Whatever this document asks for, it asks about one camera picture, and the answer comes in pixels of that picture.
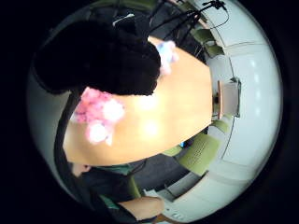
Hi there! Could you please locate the the person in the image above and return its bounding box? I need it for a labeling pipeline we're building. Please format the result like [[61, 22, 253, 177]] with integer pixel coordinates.
[[69, 161, 166, 224]]

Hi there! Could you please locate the black tripod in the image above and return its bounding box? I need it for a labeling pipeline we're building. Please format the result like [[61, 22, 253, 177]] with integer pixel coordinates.
[[149, 0, 231, 43]]

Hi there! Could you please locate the black cable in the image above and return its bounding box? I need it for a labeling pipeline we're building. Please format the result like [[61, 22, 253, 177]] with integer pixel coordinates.
[[53, 88, 94, 208]]

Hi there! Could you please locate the green perforated chair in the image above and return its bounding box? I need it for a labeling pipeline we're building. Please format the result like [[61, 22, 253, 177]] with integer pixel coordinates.
[[177, 133, 222, 177], [210, 119, 232, 134], [205, 43, 226, 59], [161, 144, 183, 158], [192, 28, 216, 45]]

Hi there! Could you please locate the pink fluffy soft toy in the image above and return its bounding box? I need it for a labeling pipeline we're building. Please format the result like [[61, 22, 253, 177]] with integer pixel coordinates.
[[72, 87, 126, 147]]

